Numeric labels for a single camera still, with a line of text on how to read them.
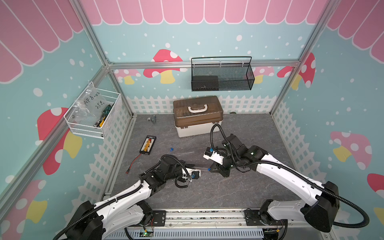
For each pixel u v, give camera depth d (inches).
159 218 29.2
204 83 33.8
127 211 22.8
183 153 38.8
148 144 39.3
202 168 28.6
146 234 28.3
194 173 25.9
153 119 45.6
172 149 39.3
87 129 25.3
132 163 37.3
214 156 25.1
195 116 36.6
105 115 28.5
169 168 23.8
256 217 29.2
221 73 36.9
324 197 15.8
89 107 28.1
